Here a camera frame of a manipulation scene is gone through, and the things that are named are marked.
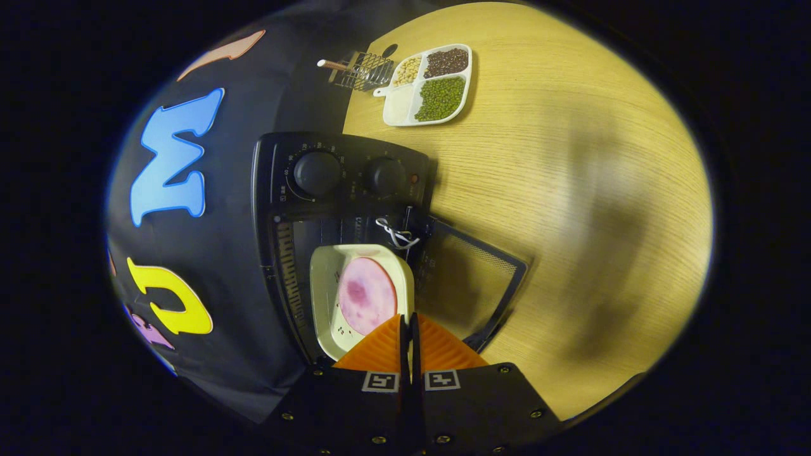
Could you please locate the white square dish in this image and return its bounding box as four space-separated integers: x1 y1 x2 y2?
309 244 416 362

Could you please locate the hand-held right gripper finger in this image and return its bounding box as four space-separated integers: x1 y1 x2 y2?
263 312 412 456
411 312 561 456

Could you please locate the pink ham slice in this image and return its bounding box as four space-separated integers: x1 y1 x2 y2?
337 256 399 336

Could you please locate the white cord loop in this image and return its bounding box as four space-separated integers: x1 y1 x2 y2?
375 217 421 250

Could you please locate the wire mesh holder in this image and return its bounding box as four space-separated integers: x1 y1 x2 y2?
329 51 395 92

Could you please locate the dark red bean pile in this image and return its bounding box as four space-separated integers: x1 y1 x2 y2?
423 47 469 79

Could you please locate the white divided tray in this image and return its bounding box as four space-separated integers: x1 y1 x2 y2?
373 43 473 127

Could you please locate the black electric oven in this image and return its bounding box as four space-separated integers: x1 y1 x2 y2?
250 131 528 368

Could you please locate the yellow soybean pile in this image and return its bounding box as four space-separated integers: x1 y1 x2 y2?
393 56 422 87

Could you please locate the green bean pile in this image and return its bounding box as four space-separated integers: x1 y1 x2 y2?
414 76 466 122

